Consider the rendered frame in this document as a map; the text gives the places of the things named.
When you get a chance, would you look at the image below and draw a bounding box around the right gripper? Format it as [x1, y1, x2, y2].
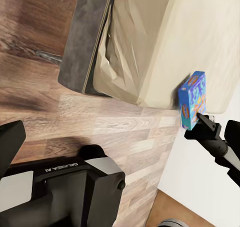
[184, 112, 222, 151]

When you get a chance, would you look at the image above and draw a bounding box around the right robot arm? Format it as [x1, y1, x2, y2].
[184, 112, 240, 187]

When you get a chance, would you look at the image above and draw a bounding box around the board game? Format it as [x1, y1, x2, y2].
[178, 71, 207, 130]

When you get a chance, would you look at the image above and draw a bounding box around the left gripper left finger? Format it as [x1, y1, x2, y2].
[0, 120, 26, 180]

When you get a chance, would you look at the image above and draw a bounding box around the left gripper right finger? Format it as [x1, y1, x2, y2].
[224, 120, 240, 160]

